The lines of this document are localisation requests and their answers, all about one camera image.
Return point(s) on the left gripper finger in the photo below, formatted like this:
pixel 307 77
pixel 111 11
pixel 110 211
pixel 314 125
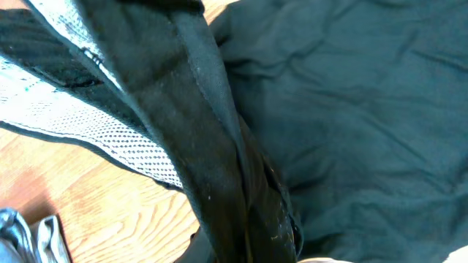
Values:
pixel 199 250

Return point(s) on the dark green shorts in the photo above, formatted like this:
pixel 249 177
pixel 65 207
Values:
pixel 296 129

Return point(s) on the folded light blue jeans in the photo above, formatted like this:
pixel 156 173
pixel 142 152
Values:
pixel 41 242

